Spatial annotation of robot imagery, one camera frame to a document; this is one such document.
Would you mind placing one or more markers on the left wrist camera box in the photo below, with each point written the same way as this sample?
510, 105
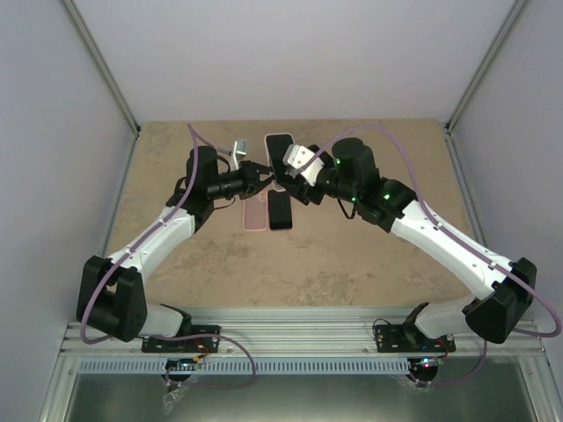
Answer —
238, 153

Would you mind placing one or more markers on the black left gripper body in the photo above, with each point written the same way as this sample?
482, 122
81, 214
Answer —
244, 186

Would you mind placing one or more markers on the aluminium rail frame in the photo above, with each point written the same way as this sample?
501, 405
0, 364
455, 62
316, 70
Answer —
280, 333

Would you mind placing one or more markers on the grey slotted cable duct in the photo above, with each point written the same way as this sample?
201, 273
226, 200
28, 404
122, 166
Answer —
260, 366

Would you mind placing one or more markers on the right aluminium corner post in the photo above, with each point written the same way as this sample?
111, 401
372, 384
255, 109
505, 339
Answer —
499, 41

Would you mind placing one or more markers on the purple phone black screen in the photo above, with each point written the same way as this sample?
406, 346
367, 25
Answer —
279, 211

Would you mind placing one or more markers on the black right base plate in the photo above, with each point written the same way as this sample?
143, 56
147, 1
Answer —
403, 338

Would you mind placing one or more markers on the aluminium corner post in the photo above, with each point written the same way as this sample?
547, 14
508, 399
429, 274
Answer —
76, 18
499, 41

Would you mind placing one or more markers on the left aluminium corner post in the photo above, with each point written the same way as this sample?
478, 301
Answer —
76, 18

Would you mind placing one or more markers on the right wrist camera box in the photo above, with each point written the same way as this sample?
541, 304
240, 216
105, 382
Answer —
300, 161

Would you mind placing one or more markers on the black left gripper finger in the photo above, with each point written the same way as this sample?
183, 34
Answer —
261, 169
264, 184

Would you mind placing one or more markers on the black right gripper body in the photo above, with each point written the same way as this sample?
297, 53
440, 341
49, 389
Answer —
303, 193

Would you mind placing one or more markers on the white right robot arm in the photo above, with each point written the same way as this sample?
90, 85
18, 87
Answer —
498, 297

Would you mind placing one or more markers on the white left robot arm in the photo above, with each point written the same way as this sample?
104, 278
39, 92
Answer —
112, 295

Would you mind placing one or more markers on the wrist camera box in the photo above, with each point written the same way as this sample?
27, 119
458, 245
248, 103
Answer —
300, 161
238, 153

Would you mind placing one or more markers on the light pink phone case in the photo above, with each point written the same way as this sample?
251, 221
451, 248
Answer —
255, 213

